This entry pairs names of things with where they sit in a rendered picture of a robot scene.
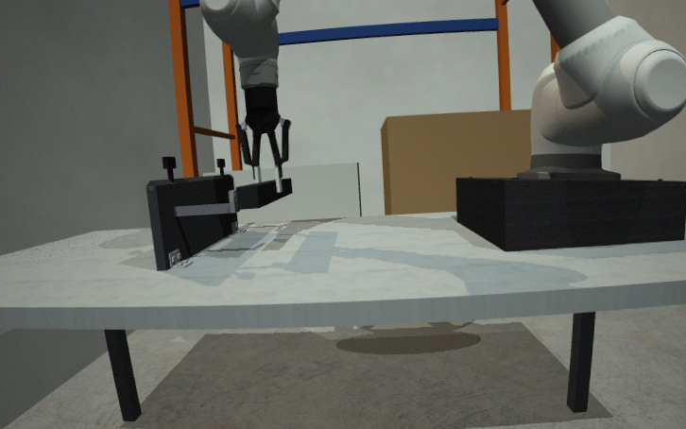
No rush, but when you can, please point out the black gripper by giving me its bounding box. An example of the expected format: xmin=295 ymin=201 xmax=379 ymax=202
xmin=235 ymin=86 xmax=291 ymax=193

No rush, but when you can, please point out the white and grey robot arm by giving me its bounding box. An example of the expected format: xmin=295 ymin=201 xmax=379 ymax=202
xmin=199 ymin=0 xmax=686 ymax=180

